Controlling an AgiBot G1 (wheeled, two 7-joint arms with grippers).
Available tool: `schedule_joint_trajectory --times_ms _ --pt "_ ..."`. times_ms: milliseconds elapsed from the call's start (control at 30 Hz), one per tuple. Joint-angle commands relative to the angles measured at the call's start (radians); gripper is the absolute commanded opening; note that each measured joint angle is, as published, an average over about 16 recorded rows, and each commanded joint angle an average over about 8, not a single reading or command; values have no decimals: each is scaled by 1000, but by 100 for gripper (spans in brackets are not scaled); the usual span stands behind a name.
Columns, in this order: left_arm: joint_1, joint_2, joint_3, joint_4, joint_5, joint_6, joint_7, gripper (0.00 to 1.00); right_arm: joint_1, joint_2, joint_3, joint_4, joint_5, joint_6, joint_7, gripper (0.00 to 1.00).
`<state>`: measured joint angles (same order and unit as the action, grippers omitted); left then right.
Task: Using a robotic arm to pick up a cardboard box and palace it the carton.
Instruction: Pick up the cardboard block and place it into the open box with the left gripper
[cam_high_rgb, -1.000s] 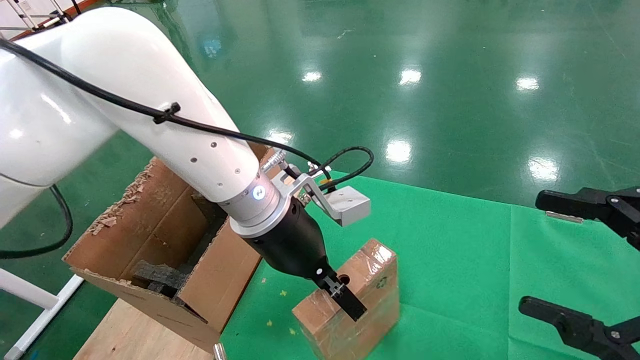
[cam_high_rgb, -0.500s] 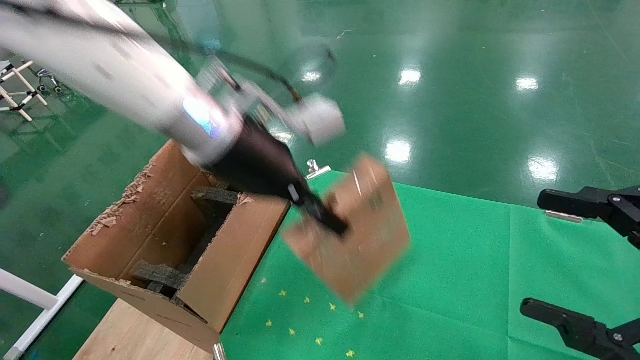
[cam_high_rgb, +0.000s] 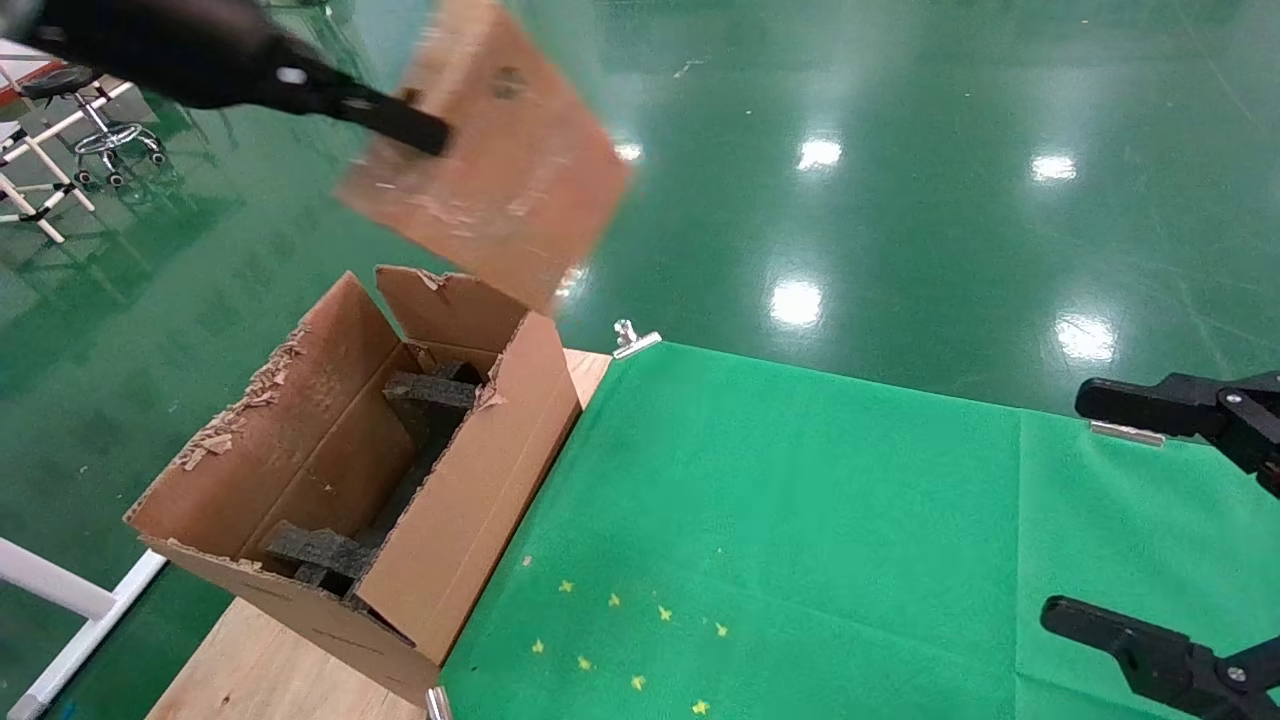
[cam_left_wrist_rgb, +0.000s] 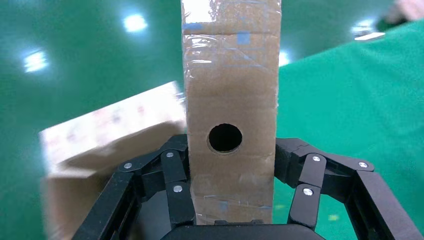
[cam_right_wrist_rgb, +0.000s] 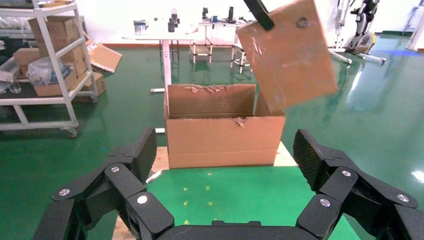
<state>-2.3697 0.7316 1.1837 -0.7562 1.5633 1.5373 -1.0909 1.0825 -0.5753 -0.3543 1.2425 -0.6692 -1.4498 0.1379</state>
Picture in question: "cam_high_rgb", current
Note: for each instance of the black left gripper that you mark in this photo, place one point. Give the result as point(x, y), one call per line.
point(170, 45)

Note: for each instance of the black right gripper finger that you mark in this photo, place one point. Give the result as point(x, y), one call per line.
point(1150, 400)
point(1150, 655)

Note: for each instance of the small taped cardboard box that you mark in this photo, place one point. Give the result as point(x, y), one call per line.
point(500, 170)

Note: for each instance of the large open torn carton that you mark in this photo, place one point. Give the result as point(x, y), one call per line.
point(470, 520)

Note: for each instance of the green cloth mat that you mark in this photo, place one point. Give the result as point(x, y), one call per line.
point(900, 550)

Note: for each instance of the black wheeled stool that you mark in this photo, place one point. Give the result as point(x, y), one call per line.
point(110, 138)

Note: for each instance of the white pipe rack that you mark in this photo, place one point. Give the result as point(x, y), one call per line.
point(45, 212)

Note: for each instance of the white tube frame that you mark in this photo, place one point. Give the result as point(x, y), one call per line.
point(60, 583)

